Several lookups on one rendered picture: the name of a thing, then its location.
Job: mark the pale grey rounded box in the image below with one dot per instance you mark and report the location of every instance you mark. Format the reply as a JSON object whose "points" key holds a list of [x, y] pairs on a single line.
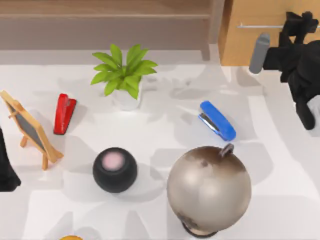
{"points": [[260, 52]]}

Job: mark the wooden cupboard door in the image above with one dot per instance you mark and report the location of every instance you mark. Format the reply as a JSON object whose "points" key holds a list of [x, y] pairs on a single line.
{"points": [[240, 45]]}

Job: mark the blue stapler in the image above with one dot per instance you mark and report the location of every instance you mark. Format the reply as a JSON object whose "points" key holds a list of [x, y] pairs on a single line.
{"points": [[221, 121]]}

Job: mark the grey globe on dark base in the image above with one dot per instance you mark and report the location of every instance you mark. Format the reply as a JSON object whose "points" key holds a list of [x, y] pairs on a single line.
{"points": [[207, 185]]}

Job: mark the green plant in white pot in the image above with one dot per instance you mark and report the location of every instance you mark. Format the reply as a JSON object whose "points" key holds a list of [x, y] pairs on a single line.
{"points": [[122, 72]]}

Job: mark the wooden open shelf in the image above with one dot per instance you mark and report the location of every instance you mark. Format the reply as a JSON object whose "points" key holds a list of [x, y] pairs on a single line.
{"points": [[100, 30]]}

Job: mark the black round speaker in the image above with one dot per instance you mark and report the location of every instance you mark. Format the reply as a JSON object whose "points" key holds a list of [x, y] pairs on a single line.
{"points": [[115, 172]]}

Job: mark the red stapler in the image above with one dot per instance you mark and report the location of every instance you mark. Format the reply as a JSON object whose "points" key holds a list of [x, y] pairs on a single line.
{"points": [[62, 115]]}

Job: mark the wooden framed blackboard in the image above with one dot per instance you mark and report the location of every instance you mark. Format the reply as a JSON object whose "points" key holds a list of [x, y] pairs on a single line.
{"points": [[27, 125]]}

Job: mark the yellow round object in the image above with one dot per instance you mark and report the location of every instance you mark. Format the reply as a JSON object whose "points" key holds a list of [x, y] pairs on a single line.
{"points": [[71, 238]]}

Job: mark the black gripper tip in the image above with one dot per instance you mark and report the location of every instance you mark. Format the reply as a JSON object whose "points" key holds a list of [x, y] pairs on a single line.
{"points": [[6, 170]]}

